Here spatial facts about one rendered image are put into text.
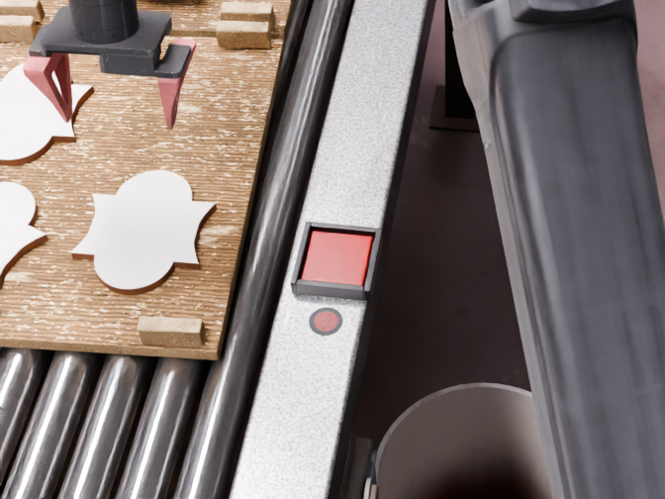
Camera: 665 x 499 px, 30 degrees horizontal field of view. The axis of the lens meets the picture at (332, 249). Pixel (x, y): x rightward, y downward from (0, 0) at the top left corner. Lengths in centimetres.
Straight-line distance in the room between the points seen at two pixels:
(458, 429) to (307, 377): 73
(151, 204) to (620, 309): 82
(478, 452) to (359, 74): 73
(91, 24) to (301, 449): 40
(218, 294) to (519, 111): 74
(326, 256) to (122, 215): 20
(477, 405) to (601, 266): 134
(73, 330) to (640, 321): 78
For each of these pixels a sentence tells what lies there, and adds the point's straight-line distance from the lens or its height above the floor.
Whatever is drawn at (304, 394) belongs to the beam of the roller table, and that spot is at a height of 91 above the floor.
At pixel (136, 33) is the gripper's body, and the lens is 110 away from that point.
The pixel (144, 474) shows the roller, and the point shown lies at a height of 92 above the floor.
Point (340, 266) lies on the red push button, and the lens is 117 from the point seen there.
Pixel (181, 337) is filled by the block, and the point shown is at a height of 95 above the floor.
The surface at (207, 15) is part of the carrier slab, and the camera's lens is 143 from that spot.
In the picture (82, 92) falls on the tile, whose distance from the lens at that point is 136.
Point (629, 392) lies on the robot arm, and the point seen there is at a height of 148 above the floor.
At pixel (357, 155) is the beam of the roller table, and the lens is 128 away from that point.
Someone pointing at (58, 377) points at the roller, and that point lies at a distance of 116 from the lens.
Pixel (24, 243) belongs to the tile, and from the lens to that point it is 123.
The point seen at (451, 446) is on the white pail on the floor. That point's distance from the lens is 186.
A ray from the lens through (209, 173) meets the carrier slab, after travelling 126.
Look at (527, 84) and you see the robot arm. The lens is 45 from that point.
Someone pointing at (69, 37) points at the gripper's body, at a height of 115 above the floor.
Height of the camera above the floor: 186
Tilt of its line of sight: 52 degrees down
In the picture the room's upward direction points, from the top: 7 degrees counter-clockwise
